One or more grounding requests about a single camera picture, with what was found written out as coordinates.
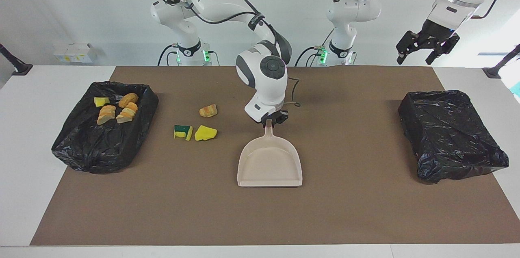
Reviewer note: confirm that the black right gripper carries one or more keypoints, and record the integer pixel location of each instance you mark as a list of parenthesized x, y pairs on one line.
[(273, 115)]

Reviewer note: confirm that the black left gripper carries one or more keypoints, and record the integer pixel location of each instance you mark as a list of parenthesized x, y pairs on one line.
[(434, 33)]

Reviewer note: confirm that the beige plastic dustpan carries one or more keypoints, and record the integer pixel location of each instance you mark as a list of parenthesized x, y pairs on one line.
[(268, 166)]

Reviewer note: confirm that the small striped croissant piece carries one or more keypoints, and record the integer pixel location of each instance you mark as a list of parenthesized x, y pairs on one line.
[(208, 110)]

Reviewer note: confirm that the large yellow sponge piece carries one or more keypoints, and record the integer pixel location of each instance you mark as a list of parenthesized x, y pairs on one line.
[(205, 133)]

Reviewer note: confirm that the green and yellow sponge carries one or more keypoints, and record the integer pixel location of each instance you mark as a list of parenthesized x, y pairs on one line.
[(183, 131)]

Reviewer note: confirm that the pale sandwich piece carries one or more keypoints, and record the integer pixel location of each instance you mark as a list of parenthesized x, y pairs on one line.
[(127, 113)]

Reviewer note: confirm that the brown bread roll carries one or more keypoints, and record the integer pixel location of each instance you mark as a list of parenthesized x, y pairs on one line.
[(128, 99)]

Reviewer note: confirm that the pale bread chunk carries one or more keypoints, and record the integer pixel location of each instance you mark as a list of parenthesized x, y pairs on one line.
[(106, 114)]

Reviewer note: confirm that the small yellow sponge piece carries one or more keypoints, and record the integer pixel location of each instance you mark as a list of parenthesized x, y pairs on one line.
[(101, 101)]

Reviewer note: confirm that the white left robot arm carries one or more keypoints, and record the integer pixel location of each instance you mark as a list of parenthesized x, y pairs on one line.
[(351, 10)]

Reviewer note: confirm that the bin with black trash bag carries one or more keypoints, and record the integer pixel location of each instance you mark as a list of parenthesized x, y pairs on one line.
[(101, 144), (451, 136)]

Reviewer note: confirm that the black stand foot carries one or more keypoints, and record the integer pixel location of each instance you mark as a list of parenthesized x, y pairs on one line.
[(18, 68), (497, 69)]

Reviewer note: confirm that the brown table mat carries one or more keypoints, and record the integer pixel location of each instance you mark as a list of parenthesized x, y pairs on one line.
[(260, 217)]

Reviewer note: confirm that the white wall socket box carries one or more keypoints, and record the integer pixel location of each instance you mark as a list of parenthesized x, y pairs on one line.
[(79, 53)]

